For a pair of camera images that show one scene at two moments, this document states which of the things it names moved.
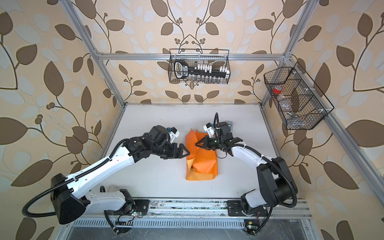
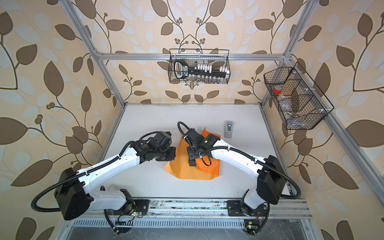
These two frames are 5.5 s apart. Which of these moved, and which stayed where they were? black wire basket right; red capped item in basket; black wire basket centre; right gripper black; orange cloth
Moved: right gripper black; orange cloth
Stayed: black wire basket centre; black wire basket right; red capped item in basket
